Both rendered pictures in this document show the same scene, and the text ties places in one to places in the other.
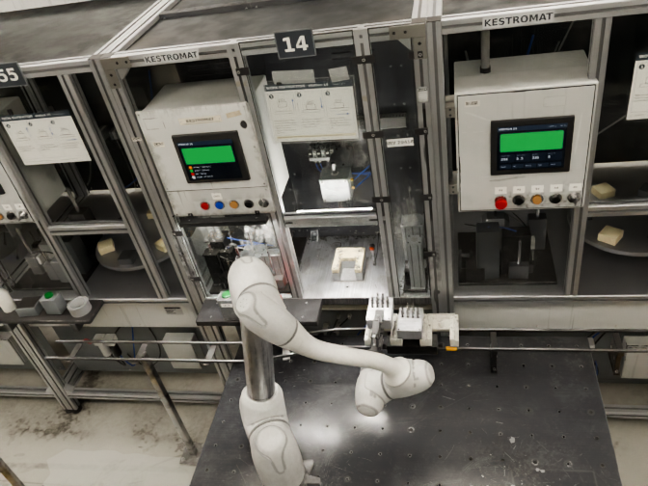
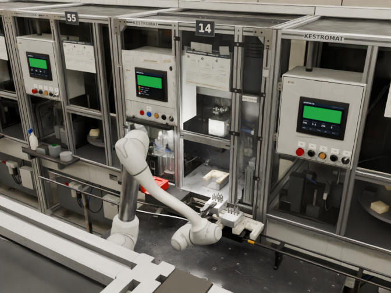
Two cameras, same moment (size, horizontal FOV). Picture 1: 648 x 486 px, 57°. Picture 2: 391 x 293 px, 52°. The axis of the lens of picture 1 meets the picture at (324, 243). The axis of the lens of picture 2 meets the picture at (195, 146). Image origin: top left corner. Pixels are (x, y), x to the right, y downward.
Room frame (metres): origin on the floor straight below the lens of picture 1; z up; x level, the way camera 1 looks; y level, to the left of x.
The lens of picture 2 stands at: (-0.43, -0.55, 2.31)
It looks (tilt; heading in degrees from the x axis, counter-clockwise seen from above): 24 degrees down; 14
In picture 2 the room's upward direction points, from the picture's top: straight up
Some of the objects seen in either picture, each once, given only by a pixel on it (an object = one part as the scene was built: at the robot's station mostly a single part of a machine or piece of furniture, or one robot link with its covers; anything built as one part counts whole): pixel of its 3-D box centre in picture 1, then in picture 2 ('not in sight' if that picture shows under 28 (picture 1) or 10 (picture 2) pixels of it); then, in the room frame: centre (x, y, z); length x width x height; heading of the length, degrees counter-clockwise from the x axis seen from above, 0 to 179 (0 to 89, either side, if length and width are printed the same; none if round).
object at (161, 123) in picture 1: (217, 148); (159, 84); (2.09, 0.33, 1.60); 0.42 x 0.29 x 0.46; 73
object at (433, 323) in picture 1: (412, 334); (231, 226); (1.65, -0.27, 0.84); 0.36 x 0.14 x 0.10; 73
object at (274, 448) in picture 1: (276, 454); (117, 253); (1.23, 0.31, 0.85); 0.18 x 0.16 x 0.22; 12
